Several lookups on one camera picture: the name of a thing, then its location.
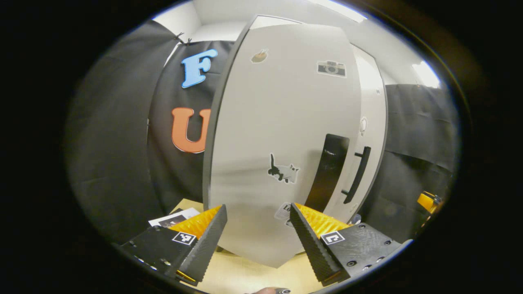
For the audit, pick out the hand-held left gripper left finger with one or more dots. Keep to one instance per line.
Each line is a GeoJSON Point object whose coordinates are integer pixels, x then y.
{"type": "Point", "coordinates": [208, 245]}

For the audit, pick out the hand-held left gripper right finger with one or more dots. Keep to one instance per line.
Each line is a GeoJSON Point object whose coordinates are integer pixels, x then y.
{"type": "Point", "coordinates": [310, 245]}

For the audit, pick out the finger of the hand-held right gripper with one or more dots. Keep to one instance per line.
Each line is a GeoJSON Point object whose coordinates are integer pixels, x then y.
{"type": "Point", "coordinates": [427, 201]}

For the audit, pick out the grey cabinet door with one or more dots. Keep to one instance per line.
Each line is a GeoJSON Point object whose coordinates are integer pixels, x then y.
{"type": "Point", "coordinates": [374, 122]}
{"type": "Point", "coordinates": [278, 122]}

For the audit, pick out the white printed paper card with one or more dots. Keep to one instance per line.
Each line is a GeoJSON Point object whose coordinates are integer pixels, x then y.
{"type": "Point", "coordinates": [179, 215]}

